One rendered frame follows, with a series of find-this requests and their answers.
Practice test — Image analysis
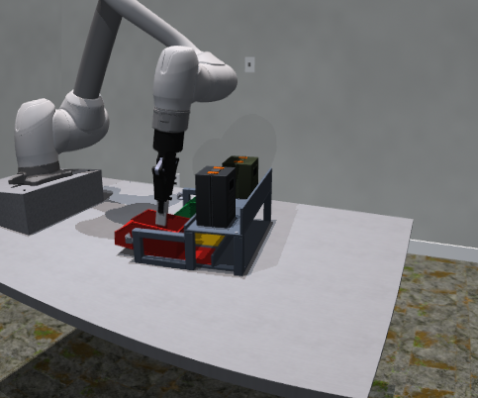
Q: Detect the black case with orange handles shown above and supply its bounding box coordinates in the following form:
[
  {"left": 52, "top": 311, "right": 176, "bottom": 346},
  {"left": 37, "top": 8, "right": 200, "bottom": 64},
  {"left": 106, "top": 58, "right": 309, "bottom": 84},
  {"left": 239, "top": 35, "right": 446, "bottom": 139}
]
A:
[{"left": 195, "top": 166, "right": 236, "bottom": 228}]

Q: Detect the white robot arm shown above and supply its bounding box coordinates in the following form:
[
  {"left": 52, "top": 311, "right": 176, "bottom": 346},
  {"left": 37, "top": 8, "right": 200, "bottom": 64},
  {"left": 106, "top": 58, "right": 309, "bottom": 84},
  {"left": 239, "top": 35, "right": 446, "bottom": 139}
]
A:
[{"left": 8, "top": 0, "right": 238, "bottom": 186}]

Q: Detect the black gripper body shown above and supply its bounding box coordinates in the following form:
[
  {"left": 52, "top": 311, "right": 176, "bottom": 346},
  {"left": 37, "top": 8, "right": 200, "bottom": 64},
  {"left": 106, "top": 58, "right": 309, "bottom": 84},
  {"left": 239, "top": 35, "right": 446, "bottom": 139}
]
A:
[{"left": 152, "top": 130, "right": 185, "bottom": 172}]

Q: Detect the red bin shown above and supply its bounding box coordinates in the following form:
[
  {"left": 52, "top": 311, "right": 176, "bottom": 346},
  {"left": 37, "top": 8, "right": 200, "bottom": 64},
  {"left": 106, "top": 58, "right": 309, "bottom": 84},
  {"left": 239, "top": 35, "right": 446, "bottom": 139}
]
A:
[{"left": 116, "top": 209, "right": 190, "bottom": 259}]

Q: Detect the grey metal shelf rack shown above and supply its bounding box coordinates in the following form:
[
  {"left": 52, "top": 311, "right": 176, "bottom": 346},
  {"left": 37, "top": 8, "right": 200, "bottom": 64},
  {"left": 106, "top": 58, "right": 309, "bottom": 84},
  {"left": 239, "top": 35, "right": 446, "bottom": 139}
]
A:
[{"left": 125, "top": 167, "right": 272, "bottom": 276}]

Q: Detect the green bin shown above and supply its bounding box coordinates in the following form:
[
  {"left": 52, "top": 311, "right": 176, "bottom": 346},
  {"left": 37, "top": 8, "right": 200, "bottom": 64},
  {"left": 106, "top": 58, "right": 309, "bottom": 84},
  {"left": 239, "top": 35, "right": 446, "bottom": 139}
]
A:
[{"left": 175, "top": 197, "right": 196, "bottom": 218}]

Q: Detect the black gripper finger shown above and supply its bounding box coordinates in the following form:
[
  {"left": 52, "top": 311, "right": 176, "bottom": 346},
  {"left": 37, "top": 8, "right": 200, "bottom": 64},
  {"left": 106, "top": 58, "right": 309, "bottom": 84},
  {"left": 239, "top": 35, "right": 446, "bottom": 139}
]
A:
[
  {"left": 167, "top": 157, "right": 179, "bottom": 214},
  {"left": 152, "top": 157, "right": 173, "bottom": 226}
]

